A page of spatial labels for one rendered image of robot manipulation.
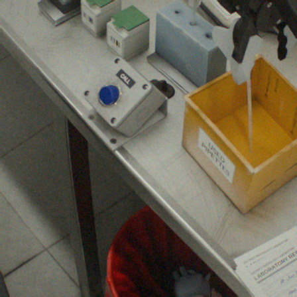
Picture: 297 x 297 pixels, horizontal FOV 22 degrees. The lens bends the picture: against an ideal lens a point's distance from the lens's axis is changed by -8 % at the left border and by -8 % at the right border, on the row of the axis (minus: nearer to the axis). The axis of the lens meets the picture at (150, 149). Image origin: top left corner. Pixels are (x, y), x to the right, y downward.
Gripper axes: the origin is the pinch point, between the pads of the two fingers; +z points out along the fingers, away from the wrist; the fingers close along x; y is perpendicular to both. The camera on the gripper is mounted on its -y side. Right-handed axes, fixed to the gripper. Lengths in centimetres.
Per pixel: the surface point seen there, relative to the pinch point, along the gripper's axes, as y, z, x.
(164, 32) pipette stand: 18.8, 10.8, -0.1
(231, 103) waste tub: 6.2, 14.3, -1.4
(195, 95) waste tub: 6.2, 8.2, 5.1
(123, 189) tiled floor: 50, 105, -15
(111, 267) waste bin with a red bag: 15, 61, 12
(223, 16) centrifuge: 19.5, 14.6, -11.7
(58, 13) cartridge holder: 35.8, 16.3, 7.0
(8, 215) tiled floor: 60, 105, 15
